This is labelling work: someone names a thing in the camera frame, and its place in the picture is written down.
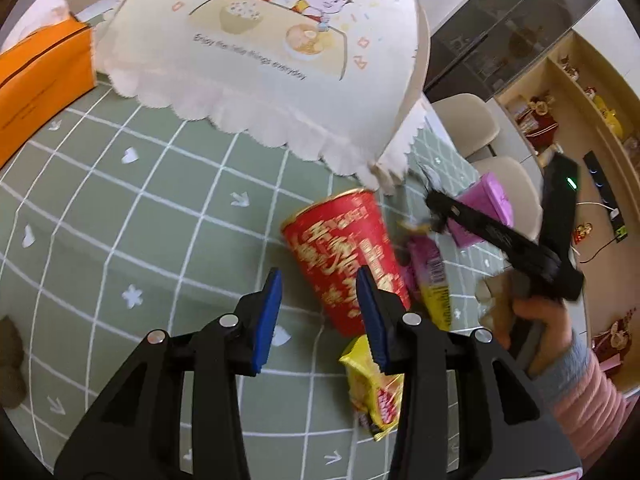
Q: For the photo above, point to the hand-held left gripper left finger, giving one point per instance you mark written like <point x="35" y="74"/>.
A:
<point x="265" y="325"/>

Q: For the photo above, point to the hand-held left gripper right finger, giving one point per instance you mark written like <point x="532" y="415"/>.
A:
<point x="372" y="330"/>

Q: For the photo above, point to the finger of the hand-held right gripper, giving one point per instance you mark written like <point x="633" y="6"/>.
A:
<point x="475" y="222"/>

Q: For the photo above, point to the purple yellow snack packet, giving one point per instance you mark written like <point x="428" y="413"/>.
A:
<point x="430" y="270"/>

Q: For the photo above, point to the red paper cup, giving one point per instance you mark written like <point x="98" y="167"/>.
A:
<point x="330" y="250"/>

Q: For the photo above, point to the person's right forearm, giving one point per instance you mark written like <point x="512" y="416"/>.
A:
<point x="595" y="400"/>

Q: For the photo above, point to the person's right hand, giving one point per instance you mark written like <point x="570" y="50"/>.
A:
<point x="545" y="330"/>

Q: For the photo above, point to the purple toy box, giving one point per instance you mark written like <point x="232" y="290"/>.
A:
<point x="492" y="200"/>

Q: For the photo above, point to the red figurine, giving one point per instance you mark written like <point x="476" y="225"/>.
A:
<point x="582" y="234"/>

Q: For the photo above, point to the black power strip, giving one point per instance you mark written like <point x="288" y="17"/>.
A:
<point x="602" y="185"/>

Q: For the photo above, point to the white charger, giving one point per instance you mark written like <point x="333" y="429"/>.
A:
<point x="613" y="213"/>

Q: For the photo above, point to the green charger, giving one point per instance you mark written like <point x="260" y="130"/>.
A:
<point x="621" y="231"/>

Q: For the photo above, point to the flower bouquet with red bag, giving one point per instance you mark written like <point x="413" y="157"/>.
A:
<point x="537" y="125"/>

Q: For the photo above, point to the yellow ornament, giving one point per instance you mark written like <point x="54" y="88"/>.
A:
<point x="609" y="115"/>

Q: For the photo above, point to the green checked tablecloth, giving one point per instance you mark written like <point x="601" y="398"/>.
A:
<point x="150" y="210"/>

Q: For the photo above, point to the dark glass cabinet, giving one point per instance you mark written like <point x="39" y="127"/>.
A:
<point x="500" y="25"/>

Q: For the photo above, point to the printed mesh food cover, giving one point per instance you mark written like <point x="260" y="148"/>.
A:
<point x="250" y="85"/>

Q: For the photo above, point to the orange tissue box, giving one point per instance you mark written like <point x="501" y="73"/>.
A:
<point x="40" y="85"/>

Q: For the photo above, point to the wooden wall shelf unit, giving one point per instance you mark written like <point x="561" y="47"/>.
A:
<point x="600" y="285"/>

